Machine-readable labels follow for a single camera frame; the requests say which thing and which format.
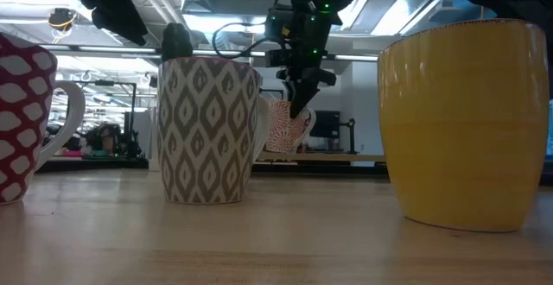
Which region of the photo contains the hanging yellow cable reel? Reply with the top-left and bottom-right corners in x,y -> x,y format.
47,7 -> 79,31

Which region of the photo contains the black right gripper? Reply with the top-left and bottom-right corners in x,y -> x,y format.
276,0 -> 343,120

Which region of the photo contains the white mug grey inside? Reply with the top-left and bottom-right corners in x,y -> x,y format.
0,31 -> 86,206

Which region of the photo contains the white cactus pot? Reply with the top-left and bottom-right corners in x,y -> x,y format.
148,105 -> 162,173

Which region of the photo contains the long ceiling light strip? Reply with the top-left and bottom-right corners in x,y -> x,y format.
38,45 -> 379,61

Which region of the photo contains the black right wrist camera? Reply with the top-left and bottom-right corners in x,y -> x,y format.
264,7 -> 303,68

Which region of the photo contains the black metal rack frame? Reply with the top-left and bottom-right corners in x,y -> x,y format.
92,79 -> 140,159

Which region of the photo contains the yellow ceramic mug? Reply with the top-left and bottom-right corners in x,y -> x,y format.
377,18 -> 550,233

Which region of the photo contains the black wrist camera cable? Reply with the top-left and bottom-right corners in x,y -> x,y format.
211,20 -> 271,60

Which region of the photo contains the black computer monitor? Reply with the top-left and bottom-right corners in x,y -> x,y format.
309,110 -> 341,139

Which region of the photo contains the grey diamond pattern mug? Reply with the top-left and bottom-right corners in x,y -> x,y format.
156,55 -> 272,205

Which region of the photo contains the green cactus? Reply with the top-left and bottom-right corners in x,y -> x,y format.
161,22 -> 194,62

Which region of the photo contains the orange floral pattern mug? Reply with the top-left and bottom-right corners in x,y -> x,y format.
264,98 -> 317,155

